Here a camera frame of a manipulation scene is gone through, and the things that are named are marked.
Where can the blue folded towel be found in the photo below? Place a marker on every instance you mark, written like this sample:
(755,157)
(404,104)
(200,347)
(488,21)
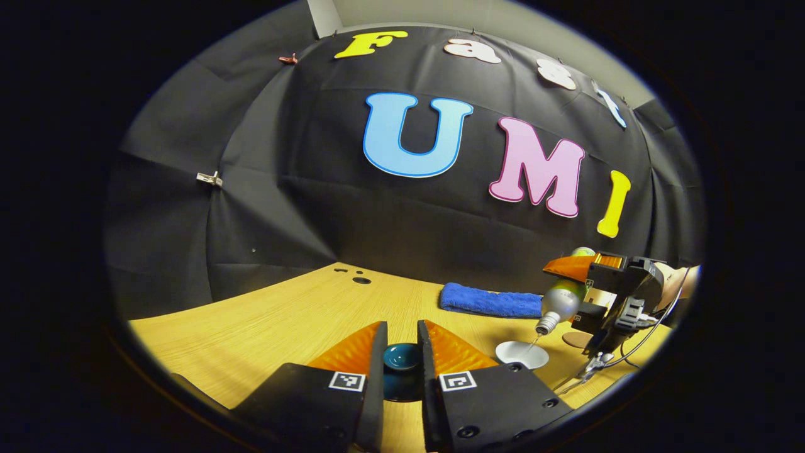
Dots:
(487,301)

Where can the red backdrop clip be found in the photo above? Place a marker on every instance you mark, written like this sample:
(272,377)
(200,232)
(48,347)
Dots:
(288,59)

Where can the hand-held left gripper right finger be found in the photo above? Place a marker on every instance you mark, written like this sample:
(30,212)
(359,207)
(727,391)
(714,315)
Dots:
(427,384)

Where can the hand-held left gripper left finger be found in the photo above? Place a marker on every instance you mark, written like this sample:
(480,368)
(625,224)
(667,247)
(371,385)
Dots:
(376,377)

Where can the dark blue teacup lid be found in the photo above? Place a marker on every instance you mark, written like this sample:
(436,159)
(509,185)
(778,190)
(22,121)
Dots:
(402,371)

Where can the round brown coaster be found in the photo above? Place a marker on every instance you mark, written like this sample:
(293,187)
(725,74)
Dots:
(575,340)

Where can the silver backdrop clip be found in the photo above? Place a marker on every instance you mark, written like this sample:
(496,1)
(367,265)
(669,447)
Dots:
(209,178)

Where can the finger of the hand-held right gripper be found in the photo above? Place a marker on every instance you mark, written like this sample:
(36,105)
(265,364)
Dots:
(575,267)
(591,314)

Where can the silver green label water bottle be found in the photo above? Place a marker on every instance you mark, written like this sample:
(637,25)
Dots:
(560,302)

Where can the black backdrop cloth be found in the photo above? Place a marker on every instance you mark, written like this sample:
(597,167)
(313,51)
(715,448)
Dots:
(377,214)

